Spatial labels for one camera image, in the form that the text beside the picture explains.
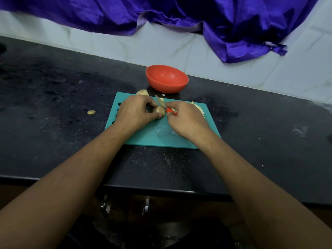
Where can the person's right hand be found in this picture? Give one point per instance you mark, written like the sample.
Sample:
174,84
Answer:
186,120

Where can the person's left hand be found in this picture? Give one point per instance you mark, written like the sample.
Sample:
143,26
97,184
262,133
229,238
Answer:
133,114

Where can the person's left thumb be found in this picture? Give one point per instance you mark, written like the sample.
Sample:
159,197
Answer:
155,116

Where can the person's right thumb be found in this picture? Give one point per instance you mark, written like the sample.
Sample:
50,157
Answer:
171,115

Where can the potato piece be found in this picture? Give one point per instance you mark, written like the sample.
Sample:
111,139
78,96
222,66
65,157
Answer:
158,109

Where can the person's left forearm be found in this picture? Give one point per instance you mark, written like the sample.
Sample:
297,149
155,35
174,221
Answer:
57,189

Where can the person's right forearm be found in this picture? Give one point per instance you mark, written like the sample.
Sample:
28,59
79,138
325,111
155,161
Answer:
262,194

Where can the teal cutting board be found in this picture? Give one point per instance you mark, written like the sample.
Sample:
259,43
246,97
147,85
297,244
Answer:
158,132

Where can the whole potato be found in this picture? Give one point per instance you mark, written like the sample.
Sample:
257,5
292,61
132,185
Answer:
142,92

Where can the pile of potato slices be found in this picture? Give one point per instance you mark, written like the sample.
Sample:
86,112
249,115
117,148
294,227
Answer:
198,108

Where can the red bowl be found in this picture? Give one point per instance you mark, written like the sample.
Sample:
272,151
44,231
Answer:
166,80

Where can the small potato scrap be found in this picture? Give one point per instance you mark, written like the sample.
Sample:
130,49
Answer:
91,112

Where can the purple cloth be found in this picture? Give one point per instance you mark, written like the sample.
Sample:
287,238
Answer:
181,18

